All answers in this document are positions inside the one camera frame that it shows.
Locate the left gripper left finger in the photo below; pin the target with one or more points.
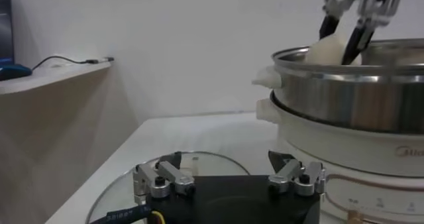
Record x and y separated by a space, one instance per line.
165 179

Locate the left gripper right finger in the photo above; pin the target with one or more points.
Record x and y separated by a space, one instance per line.
291 177

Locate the white steamed baozi bun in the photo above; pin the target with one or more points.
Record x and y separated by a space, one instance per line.
328 51

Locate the round glass pot lid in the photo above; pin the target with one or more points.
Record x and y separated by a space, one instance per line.
212 165

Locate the stainless steel steamer basket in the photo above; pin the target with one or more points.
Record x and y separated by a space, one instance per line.
348 92

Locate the white electric cooker pot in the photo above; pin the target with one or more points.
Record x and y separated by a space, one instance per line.
348 152

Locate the small dark phone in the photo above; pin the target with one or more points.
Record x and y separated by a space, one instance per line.
108 59

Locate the white side desk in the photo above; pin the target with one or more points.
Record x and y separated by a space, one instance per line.
66 74

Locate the blue computer mouse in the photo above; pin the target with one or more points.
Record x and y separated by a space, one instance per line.
13 72

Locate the dark monitor screen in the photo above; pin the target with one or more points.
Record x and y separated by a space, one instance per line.
6 30

